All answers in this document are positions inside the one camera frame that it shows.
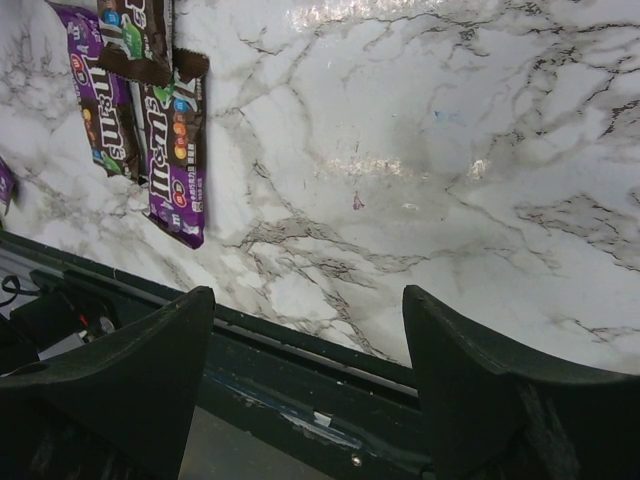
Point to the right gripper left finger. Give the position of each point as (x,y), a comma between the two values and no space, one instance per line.
(119,407)

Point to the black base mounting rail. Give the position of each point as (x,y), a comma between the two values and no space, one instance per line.
(278,404)

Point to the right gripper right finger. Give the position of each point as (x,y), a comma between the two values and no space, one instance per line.
(495,408)

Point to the purple m&m pack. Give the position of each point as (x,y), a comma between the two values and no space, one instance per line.
(103,97)
(137,39)
(7,183)
(173,119)

